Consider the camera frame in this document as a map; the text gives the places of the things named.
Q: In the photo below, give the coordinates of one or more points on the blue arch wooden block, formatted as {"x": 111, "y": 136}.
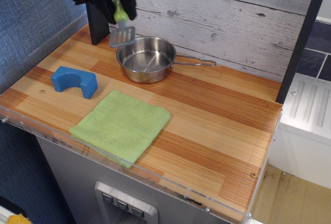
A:
{"x": 66, "y": 77}

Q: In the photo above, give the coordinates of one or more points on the silver dispenser button panel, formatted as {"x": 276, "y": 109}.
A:
{"x": 117, "y": 206}

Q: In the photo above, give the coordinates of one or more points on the green handled grey spatula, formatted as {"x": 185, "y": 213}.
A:
{"x": 124, "y": 35}

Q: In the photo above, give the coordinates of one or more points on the white toy sink counter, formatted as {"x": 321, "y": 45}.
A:
{"x": 301, "y": 145}

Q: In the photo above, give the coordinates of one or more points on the dark grey right post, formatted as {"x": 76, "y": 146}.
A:
{"x": 307, "y": 26}

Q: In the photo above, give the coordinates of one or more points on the green cloth towel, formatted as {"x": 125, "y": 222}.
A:
{"x": 122, "y": 127}

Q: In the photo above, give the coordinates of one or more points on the clear acrylic edge guard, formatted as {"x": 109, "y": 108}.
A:
{"x": 239, "y": 150}

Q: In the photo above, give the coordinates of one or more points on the grey toy fridge cabinet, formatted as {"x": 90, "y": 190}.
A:
{"x": 162, "y": 187}

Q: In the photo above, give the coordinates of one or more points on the stainless steel pan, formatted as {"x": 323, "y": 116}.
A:
{"x": 151, "y": 59}

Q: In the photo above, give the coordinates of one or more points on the yellow object at corner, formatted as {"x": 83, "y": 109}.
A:
{"x": 18, "y": 219}

